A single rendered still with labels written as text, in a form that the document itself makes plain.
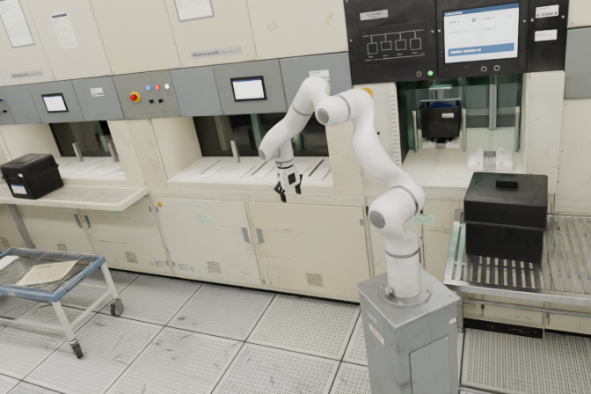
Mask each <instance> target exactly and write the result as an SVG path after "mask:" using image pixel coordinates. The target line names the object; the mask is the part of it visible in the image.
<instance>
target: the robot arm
mask: <svg viewBox="0 0 591 394"><path fill-rule="evenodd" d="M330 91H331V87H330V85H329V83H328V82H327V81H326V80H325V79H323V78H322V77H317V76H312V77H308V78H306V79H305V80H304V81H303V83H302V85H301V87H300V89H299V90H298V92H297V94H296V95H295V98H294V100H293V102H292V104H291V106H290V108H289V109H288V113H287V115H286V116H285V118H284V119H283V120H281V121H280V122H279V123H277V124H276V125H275V126H274V127H272V128H271V129H270V130H269V131H268V132H267V134H266V135H265V137H264V139H263V141H262V143H261V144H260V146H259V156H260V158H261V159H262V160H264V161H270V160H273V159H274V160H275V164H276V165H277V168H276V176H277V184H276V186H275V187H274V191H275V192H276V193H278V194H279V195H280V197H281V201H282V202H285V203H286V202H287V200H286V195H285V194H284V193H285V190H288V189H289V188H291V187H293V186H294V187H295V193H298V194H302V193H301V187H300V186H301V183H302V178H303V175H302V174H299V172H298V170H297V167H296V163H295V160H294V155H293V150H292V145H291V140H290V139H291V138H292V137H294V136H295V135H297V134H299V133H300V132H301V131H302V130H303V128H304V127H305V125H306V124H307V122H308V120H309V119H310V116H311V115H312V114H313V112H314V111H315V115H316V118H317V120H318V121H319V122H320V123H321V124H323V125H326V126H328V127H334V126H338V125H340V124H342V123H345V122H347V121H349V120H350V121H351V122H353V124H354V133H353V137H352V141H351V145H352V150H353V152H354V154H355V156H356V158H357V160H358V161H359V163H360V165H361V167H362V168H363V170H364V171H365V172H366V173H367V174H368V175H369V176H370V177H372V178H374V179H378V180H380V181H382V182H383V183H384V184H385V185H386V186H387V187H388V188H389V190H390V191H388V192H387V193H384V194H383V195H381V196H380V197H378V198H377V199H375V200H374V201H373V202H372V204H371V205H370V207H369V210H368V220H369V222H370V224H371V225H372V227H373V228H375V229H376V230H377V231H378V232H379V233H380V234H381V235H382V236H383V240H384V248H385V258H386V267H387V278H386V279H385V280H383V281H382V283H381V284H380V287H379V292H380V296H381V297H382V299H383V300H384V301H385V302H387V303H389V304H391V305H393V306H397V307H402V308H409V307H415V306H418V305H421V304H422V303H424V302H426V301H427V300H428V298H429V297H430V295H431V287H430V285H429V283H428V282H427V281H426V280H425V279H423V278H422V277H420V251H419V240H418V237H417V234H416V233H415V231H414V230H412V229H410V228H407V227H404V225H405V222H407V221H408V220H409V219H411V218H412V217H414V216H415V215H417V214H418V213H419V212H420V211H421V210H422V209H423V208H424V206H425V203H426V195H425V193H424V191H423V189H422V187H421V186H420V185H419V184H418V183H417V182H416V180H414V179H413V178H412V177H411V176H410V175H408V174H407V173H406V172H404V171H403V170H401V169H400V168H399V167H398V166H397V165H396V164H395V163H394V162H393V161H392V160H391V159H390V157H389V156H388V154H387V152H386V150H385V148H384V147H383V145H382V143H381V141H380V139H379V137H378V135H377V132H376V125H375V116H376V107H375V103H374V100H373V99H372V97H371V96H370V94H369V93H368V92H367V91H365V90H363V89H352V90H349V91H344V92H341V93H340V94H337V95H334V96H330ZM278 188H280V189H279V190H278ZM282 189H283V190H282ZM281 190H282V191H281Z"/></svg>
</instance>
